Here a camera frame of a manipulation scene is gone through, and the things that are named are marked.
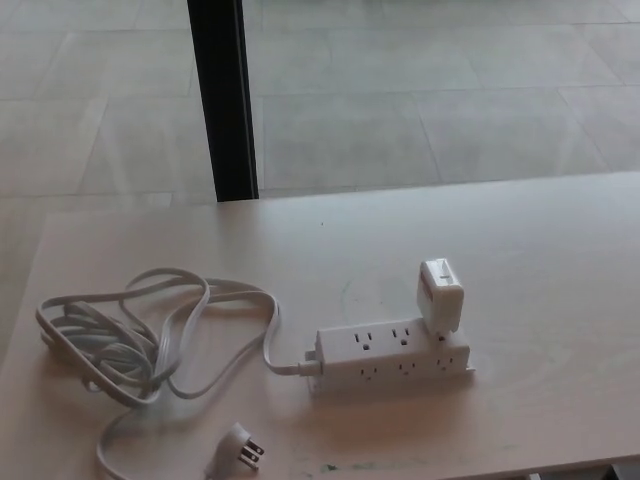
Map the white charger plug adapter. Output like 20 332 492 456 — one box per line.
415 256 467 336

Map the black vertical frame post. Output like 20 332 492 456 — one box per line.
187 0 260 203

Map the white flat power cord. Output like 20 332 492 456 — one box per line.
34 267 321 480

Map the white power strip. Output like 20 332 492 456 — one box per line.
305 315 478 398

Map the white three-prong plug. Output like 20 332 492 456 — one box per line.
203 422 265 480

